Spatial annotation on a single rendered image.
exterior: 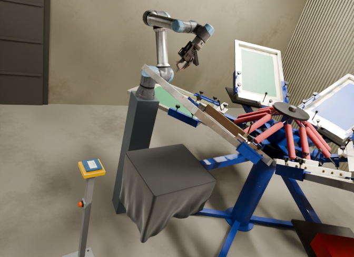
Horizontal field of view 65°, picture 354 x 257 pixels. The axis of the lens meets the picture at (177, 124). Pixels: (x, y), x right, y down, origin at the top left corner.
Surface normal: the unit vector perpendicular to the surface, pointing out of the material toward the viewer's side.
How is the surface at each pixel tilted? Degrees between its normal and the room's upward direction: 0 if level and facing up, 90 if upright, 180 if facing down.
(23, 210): 0
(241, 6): 90
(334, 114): 32
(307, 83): 90
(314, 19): 90
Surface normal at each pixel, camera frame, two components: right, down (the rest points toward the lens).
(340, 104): -0.24, -0.68
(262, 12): 0.40, 0.52
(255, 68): 0.22, -0.47
